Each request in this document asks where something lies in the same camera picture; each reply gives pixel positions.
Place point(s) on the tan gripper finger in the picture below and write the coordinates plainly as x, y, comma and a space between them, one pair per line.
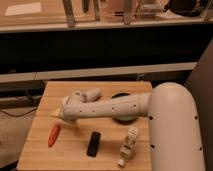
56, 113

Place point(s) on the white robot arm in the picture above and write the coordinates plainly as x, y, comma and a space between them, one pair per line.
174, 129

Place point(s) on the white paper cup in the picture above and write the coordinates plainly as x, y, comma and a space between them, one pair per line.
91, 95

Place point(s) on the black rectangular remote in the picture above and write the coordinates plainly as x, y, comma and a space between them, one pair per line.
93, 144

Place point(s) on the green bowl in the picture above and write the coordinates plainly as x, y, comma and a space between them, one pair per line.
123, 119

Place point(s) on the white plastic bottle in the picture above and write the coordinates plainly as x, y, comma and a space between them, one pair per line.
127, 147

